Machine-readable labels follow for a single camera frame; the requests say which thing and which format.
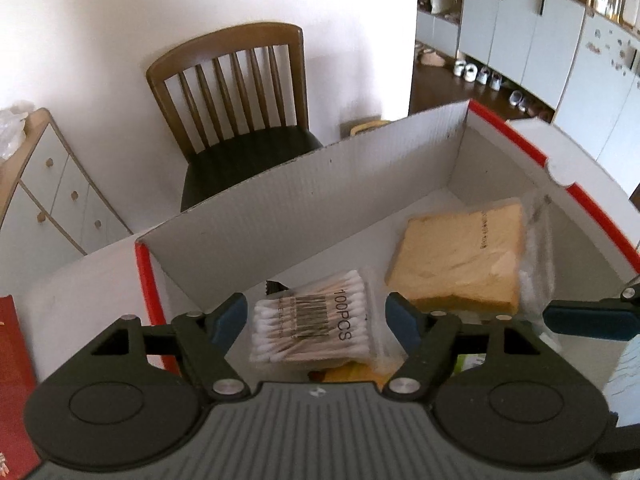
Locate clear plastic bag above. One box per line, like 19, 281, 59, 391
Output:
0, 101, 36, 161

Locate yellow toy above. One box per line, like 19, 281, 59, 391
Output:
307, 362, 396, 391

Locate cotton swab pack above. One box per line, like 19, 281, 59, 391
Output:
248, 270, 381, 368

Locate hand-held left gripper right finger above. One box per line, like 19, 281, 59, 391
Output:
382, 291, 548, 403

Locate red cardboard box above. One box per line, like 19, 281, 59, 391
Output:
134, 99, 640, 376

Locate yellow sponge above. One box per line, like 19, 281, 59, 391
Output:
384, 199, 556, 313

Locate wooden chair with dark seat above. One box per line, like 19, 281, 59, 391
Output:
146, 22, 325, 213

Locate beige slippers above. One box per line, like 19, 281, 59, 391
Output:
417, 46, 449, 67

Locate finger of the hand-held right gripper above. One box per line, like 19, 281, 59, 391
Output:
542, 274, 640, 342

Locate white wooden sideboard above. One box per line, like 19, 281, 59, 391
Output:
0, 107, 133, 256

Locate white wall cabinet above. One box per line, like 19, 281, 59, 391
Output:
415, 0, 640, 211

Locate red paper envelope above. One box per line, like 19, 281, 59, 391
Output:
0, 295, 43, 478

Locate row of shoes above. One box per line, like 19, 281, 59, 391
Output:
452, 59, 553, 122

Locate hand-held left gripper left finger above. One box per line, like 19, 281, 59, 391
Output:
90, 292, 249, 401

